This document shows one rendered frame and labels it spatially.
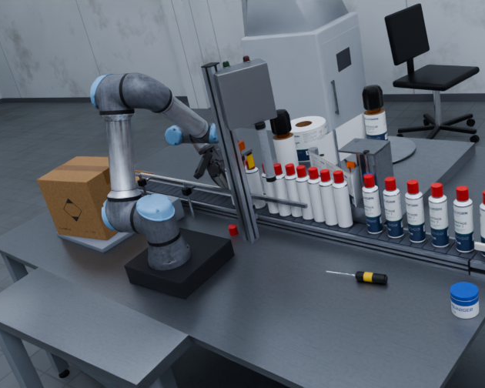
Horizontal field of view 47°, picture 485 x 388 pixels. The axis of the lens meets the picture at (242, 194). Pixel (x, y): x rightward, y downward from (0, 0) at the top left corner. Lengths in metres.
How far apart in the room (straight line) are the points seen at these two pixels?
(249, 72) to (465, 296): 0.92
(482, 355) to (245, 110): 1.32
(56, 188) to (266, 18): 2.78
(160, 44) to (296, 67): 3.34
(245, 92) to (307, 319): 0.74
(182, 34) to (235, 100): 5.17
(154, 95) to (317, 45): 2.77
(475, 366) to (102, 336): 1.38
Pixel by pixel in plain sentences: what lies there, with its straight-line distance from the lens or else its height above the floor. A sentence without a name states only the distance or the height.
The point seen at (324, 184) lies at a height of 1.04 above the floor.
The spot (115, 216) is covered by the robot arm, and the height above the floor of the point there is 1.09.
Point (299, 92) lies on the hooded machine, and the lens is 4.69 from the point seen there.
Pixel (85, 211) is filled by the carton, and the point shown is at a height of 0.98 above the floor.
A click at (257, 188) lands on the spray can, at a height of 0.97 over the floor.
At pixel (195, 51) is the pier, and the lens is 6.96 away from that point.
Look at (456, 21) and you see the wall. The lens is 5.60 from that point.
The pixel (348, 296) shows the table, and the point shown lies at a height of 0.83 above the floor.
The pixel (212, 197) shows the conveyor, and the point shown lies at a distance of 2.39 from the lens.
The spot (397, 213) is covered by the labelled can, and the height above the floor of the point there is 0.97.
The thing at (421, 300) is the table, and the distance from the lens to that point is 1.68.
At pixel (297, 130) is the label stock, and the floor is 1.02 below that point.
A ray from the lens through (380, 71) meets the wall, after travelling 5.98.
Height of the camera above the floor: 1.85
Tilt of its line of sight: 24 degrees down
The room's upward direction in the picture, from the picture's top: 13 degrees counter-clockwise
